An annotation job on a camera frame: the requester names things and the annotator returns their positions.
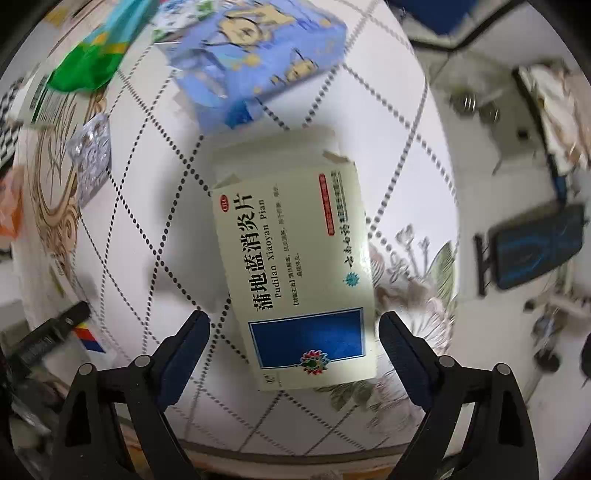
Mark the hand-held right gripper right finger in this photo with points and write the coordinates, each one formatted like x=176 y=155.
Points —
x=406 y=364

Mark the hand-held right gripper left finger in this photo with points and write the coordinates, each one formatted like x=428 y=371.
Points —
x=182 y=364

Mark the orange pink wrapper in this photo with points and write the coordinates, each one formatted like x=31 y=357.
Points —
x=9 y=207

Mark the cream medicine box blue panel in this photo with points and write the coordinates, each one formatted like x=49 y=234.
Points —
x=295 y=258

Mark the silver blister pack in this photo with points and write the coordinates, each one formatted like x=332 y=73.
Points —
x=90 y=157

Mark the white green small box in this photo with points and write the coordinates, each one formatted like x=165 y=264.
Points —
x=44 y=104

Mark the green teal snack packet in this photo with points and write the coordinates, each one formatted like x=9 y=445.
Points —
x=87 y=64

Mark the blue cartoon tissue pack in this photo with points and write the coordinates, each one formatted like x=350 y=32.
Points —
x=249 y=60

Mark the white floral diamond tablecloth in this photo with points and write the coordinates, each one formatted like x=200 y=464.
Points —
x=152 y=240

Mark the black blue exercise bench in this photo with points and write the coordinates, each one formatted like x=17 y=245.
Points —
x=535 y=249

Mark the chrome dumbbell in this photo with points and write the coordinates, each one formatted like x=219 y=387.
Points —
x=468 y=102

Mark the beige cloth on chair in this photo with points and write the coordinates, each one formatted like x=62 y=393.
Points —
x=561 y=106

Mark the dark blue board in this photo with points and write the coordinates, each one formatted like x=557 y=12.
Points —
x=438 y=18

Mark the black frame chair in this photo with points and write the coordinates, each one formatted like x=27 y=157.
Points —
x=551 y=161

